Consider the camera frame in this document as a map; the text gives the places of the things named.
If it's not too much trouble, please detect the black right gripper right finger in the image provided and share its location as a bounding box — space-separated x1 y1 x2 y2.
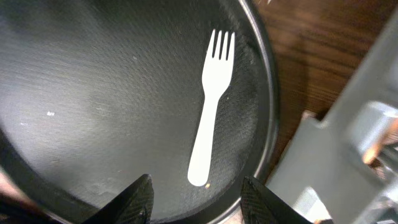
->
241 176 312 224

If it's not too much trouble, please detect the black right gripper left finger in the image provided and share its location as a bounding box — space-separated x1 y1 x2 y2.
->
83 174 154 224

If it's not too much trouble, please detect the white plastic fork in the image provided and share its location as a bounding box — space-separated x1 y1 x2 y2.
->
187 30 236 187

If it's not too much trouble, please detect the grey dishwasher rack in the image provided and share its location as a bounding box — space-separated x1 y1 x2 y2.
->
267 14 397 223

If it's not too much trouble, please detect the round black tray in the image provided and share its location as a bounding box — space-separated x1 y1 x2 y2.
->
1 1 278 223

